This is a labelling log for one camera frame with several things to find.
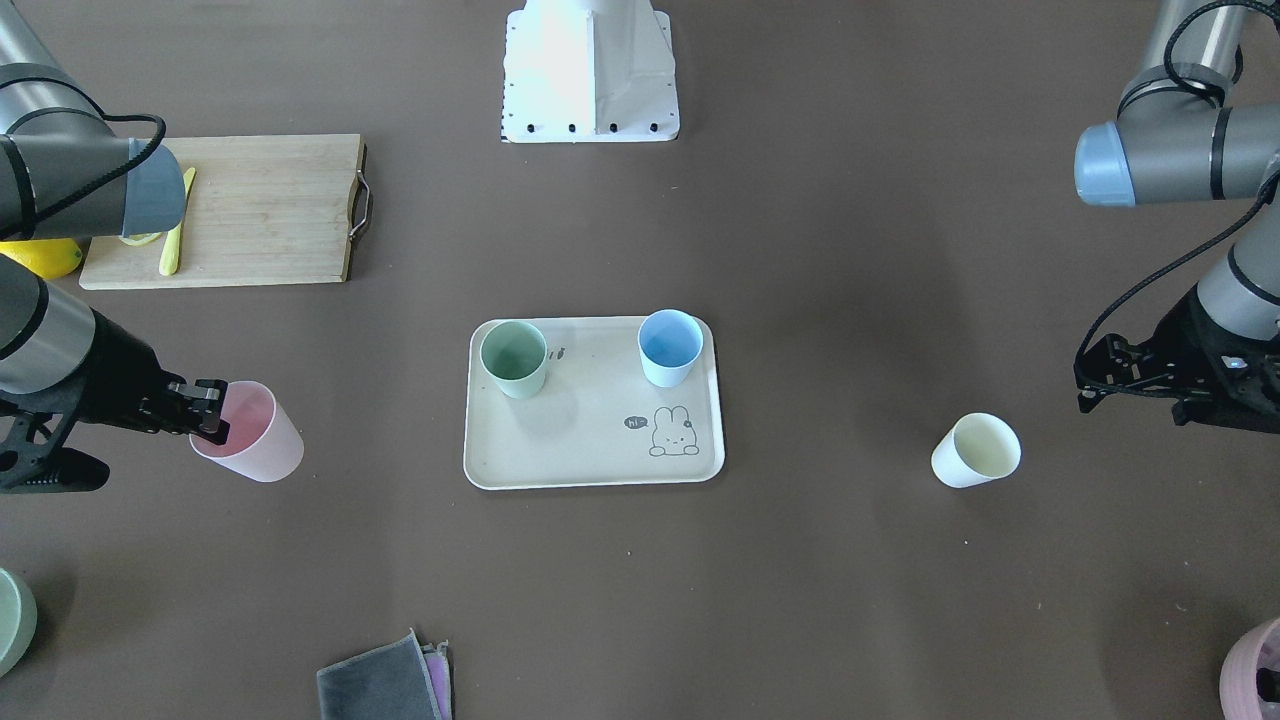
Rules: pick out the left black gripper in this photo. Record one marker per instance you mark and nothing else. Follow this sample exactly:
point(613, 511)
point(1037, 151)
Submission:
point(1183, 340)

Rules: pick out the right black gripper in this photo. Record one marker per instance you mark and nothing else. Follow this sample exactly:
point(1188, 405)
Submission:
point(118, 377)

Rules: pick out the pink plastic cup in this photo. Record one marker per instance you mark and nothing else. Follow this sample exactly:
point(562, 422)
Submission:
point(262, 442)

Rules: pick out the cream plastic cup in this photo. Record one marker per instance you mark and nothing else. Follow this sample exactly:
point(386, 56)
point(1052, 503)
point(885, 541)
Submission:
point(979, 448)

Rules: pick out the green plastic cup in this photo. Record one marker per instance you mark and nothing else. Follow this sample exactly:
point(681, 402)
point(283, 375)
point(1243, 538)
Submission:
point(515, 355)

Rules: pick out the blue plastic cup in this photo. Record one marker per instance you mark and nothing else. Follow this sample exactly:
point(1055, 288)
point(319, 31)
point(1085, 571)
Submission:
point(669, 342)

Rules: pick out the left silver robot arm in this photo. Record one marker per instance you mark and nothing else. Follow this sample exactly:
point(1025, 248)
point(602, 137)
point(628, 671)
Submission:
point(1176, 138)

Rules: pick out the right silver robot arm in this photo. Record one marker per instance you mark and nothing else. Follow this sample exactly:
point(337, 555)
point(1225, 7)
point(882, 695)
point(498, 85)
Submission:
point(70, 169)

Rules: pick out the beige rabbit tray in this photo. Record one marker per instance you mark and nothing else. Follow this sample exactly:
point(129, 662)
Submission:
point(598, 421)

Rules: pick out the yellow plastic knife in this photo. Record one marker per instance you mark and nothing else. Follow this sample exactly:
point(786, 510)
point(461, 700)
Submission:
point(169, 262)

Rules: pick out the halved lemon piece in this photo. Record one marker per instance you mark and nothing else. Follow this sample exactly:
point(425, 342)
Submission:
point(135, 240)

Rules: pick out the bamboo cutting board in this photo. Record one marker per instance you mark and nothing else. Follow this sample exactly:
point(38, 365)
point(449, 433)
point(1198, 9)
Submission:
point(277, 209)

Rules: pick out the yellow lemon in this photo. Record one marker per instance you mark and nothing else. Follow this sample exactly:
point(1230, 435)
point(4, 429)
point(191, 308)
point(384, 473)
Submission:
point(49, 259)

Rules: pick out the green bowl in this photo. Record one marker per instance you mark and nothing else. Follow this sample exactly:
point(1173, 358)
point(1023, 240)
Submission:
point(19, 615)

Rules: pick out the grey folded cloth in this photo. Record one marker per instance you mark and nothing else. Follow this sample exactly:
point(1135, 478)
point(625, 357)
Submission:
point(406, 679)

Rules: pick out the pink bowl with ice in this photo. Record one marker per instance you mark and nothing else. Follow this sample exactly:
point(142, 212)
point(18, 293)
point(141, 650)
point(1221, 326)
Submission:
point(1248, 678)

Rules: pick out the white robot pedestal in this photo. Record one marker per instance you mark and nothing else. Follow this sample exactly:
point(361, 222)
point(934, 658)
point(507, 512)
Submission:
point(589, 72)

